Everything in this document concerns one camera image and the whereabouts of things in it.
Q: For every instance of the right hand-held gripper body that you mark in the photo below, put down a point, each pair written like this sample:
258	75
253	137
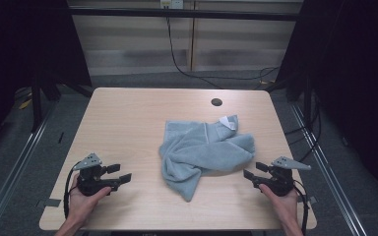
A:
280	182

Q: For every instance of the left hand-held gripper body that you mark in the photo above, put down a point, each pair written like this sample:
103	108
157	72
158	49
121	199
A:
90	182

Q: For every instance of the light blue towel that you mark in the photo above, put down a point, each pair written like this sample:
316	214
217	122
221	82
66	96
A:
203	150

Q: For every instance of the person's left hand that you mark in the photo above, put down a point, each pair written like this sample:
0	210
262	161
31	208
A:
80	206

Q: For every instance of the person's right hand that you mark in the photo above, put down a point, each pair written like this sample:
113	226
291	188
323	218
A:
287	208

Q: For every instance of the black metal stand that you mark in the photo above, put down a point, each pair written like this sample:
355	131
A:
36	105
306	101

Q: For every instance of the round black table grommet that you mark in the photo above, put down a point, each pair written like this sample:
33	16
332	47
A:
216	102

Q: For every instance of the dark curtain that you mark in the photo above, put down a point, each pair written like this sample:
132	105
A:
354	65
23	42

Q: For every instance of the metal floor rail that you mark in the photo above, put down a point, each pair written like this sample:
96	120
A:
328	170
13	170

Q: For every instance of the black horizontal frame bar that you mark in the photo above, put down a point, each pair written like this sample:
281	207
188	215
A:
210	14

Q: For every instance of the white wall socket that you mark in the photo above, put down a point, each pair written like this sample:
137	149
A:
172	3

